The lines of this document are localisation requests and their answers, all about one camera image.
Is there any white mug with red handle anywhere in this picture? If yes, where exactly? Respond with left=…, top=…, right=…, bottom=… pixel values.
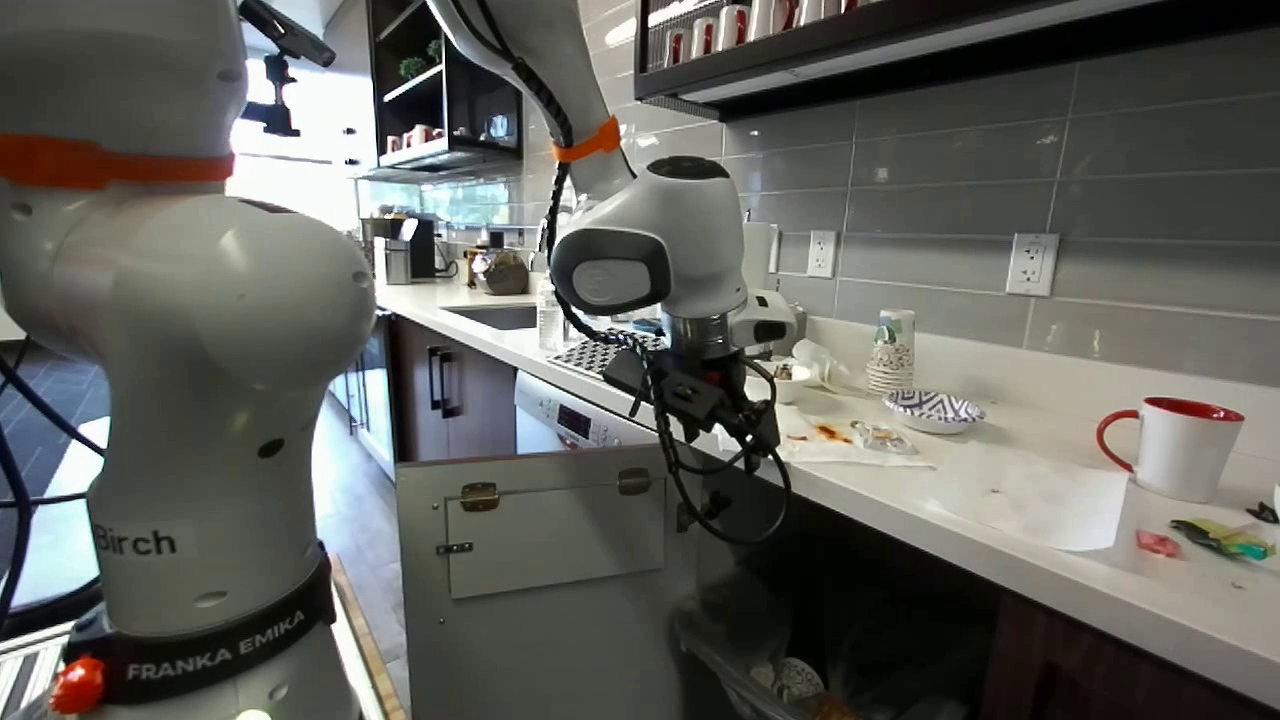
left=1093, top=390, right=1249, bottom=506

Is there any open cabinet door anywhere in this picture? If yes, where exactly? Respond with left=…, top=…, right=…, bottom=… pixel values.
left=393, top=442, right=707, bottom=720

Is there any black camera on mount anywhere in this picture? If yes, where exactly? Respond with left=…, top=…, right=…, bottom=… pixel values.
left=236, top=0, right=341, bottom=141

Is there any black coffee machine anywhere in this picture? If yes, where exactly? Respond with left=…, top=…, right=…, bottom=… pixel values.
left=365, top=212, right=444, bottom=288

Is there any grey trash bin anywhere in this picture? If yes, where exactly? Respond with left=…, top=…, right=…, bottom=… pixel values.
left=672, top=583, right=994, bottom=720

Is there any white wall outlet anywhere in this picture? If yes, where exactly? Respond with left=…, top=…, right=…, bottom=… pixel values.
left=805, top=227, right=839, bottom=281
left=1002, top=227, right=1062, bottom=298

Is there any crumpled clear plastic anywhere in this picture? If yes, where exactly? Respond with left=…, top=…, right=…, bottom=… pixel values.
left=785, top=335, right=851, bottom=390

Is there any brown round object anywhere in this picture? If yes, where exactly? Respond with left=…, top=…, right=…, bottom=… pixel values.
left=476, top=245, right=534, bottom=294

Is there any kitchen sink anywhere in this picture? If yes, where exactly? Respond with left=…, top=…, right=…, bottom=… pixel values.
left=444, top=298, right=542, bottom=335

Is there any blue patterned small dish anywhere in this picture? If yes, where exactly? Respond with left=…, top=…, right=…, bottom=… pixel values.
left=891, top=388, right=993, bottom=441

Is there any green wrapper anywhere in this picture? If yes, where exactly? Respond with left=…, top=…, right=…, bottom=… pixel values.
left=1168, top=517, right=1280, bottom=566

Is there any dark wall shelf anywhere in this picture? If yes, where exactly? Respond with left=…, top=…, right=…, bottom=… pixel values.
left=637, top=0, right=1280, bottom=120

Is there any black open shelf cabinet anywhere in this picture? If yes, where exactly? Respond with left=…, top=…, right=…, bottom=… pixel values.
left=365, top=0, right=527, bottom=183

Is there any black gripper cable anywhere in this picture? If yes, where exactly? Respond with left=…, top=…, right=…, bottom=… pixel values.
left=542, top=76, right=794, bottom=547

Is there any small spice bottle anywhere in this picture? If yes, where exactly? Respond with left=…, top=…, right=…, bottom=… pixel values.
left=866, top=306, right=919, bottom=394

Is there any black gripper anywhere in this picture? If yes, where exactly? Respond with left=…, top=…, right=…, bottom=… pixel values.
left=605, top=345, right=791, bottom=466

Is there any steel dishwasher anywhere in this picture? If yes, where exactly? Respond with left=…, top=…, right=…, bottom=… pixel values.
left=511, top=369, right=672, bottom=457

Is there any ketchup stained white napkin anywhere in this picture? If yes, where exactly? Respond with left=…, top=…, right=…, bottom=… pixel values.
left=771, top=394, right=926, bottom=466

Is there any plain white paper sheet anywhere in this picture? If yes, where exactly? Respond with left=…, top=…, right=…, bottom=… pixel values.
left=914, top=452, right=1135, bottom=554

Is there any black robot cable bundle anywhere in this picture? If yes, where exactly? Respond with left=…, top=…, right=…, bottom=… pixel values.
left=0, top=335, right=110, bottom=642

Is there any pink candy wrapper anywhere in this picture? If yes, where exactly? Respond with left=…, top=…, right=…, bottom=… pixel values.
left=1130, top=525, right=1188, bottom=558

